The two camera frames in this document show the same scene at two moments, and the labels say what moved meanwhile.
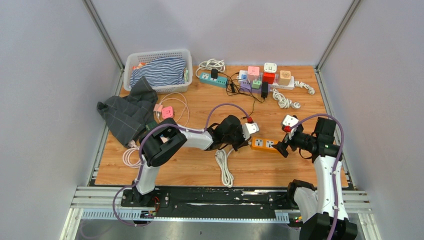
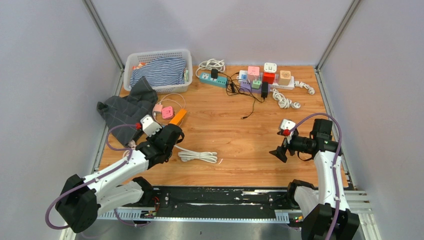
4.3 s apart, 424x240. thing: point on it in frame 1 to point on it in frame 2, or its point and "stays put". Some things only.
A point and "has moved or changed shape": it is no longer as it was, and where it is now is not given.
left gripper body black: x=237 y=139 to x=157 y=134
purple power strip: x=246 y=86 stays put
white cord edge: x=221 y=158 to x=201 y=156
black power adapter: x=264 y=89 stays put
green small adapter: x=256 y=84 stays put
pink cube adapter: x=167 y=112 stays put
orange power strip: x=265 y=144 has moved or changed shape
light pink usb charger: x=158 y=107 stays put
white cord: x=283 y=102 stays put
